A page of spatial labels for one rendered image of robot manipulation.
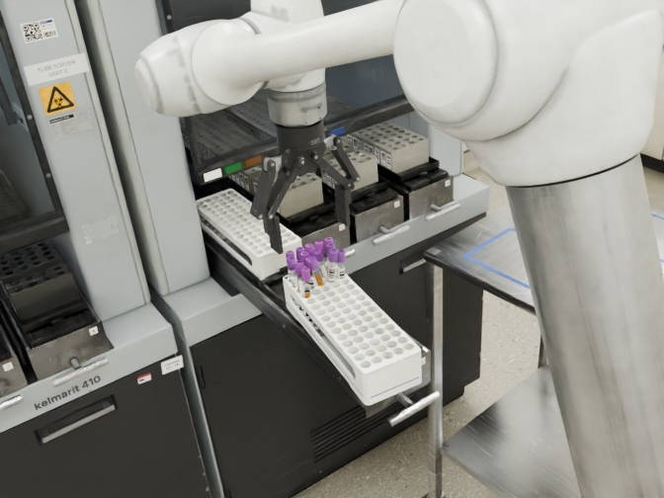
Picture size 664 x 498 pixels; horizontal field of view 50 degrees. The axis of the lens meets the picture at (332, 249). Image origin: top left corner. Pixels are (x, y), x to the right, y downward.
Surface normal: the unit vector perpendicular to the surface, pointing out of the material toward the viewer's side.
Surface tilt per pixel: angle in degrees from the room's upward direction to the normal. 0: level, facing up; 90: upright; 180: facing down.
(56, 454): 90
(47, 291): 90
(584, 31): 81
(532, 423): 0
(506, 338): 0
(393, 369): 90
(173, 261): 90
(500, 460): 0
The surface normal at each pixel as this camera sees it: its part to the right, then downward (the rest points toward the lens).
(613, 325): -0.11, 0.30
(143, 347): 0.56, 0.40
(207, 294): -0.07, -0.84
